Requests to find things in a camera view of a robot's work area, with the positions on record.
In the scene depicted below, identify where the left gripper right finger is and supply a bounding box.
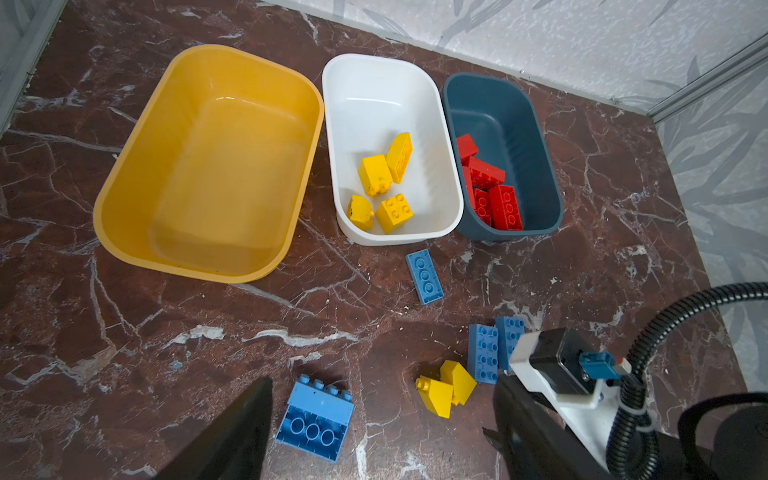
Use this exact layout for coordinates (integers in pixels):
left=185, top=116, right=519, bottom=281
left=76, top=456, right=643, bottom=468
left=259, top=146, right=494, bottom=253
left=483, top=375, right=611, bottom=479

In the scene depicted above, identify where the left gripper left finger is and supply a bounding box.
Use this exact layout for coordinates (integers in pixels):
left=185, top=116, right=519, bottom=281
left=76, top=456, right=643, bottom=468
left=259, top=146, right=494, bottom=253
left=156, top=377, right=273, bottom=479

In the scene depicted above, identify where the blue lego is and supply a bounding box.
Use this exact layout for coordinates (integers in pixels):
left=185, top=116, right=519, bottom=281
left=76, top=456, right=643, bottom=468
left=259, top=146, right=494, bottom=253
left=406, top=249, right=444, bottom=305
left=467, top=324, right=499, bottom=385
left=495, top=317, right=525, bottom=372
left=275, top=374, right=354, bottom=463

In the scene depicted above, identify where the yellow sloped lego pair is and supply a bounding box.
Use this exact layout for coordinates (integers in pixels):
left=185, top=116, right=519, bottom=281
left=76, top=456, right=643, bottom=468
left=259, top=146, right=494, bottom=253
left=415, top=360, right=477, bottom=419

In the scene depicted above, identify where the red lego cluster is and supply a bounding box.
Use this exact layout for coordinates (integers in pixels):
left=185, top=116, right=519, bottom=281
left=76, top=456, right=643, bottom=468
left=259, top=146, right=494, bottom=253
left=456, top=135, right=523, bottom=231

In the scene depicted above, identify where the yellow long lego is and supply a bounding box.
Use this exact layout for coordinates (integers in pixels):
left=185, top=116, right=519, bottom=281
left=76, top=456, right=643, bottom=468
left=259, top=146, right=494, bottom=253
left=385, top=132, right=413, bottom=184

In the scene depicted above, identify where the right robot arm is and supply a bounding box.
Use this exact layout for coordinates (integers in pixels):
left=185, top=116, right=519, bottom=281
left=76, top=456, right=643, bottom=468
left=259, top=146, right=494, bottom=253
left=656, top=392, right=767, bottom=479

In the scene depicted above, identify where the yellow plastic bin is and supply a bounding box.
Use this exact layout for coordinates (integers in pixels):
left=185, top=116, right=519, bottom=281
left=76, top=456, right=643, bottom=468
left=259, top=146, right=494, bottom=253
left=93, top=44, right=324, bottom=284

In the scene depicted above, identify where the dark teal plastic bin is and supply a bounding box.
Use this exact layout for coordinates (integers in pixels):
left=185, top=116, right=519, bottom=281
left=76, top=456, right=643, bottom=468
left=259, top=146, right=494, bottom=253
left=442, top=73, right=564, bottom=241

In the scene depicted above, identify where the white plastic bin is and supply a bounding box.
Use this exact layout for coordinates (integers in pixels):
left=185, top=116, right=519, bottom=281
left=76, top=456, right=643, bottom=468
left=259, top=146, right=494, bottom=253
left=322, top=53, right=464, bottom=246

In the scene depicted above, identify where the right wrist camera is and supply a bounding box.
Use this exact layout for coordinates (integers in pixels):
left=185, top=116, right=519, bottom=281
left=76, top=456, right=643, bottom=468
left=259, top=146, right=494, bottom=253
left=509, top=327, right=632, bottom=468

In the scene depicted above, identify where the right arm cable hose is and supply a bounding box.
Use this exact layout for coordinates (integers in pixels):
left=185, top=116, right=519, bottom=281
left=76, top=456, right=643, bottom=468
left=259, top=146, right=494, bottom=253
left=605, top=281, right=768, bottom=480

